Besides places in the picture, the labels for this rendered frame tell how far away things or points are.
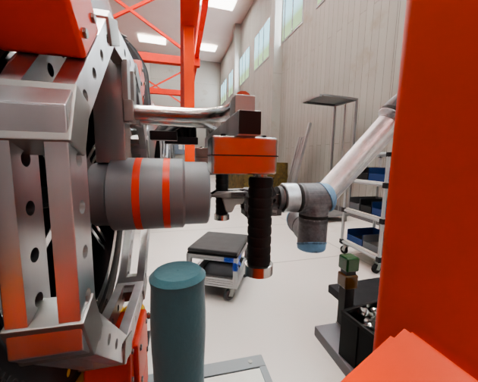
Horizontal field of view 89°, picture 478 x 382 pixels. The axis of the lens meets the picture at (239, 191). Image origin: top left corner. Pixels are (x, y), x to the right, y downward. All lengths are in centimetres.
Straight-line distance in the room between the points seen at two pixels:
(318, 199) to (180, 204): 44
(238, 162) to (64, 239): 20
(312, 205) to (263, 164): 44
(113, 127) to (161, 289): 29
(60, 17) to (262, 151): 24
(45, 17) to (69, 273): 23
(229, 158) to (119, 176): 21
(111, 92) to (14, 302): 34
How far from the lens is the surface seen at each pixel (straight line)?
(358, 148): 96
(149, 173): 45
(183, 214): 45
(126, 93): 48
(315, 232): 78
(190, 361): 46
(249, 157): 32
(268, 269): 37
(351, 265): 75
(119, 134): 49
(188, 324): 42
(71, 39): 31
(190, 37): 453
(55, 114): 26
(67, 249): 27
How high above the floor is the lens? 92
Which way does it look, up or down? 7 degrees down
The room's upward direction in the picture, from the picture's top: 1 degrees clockwise
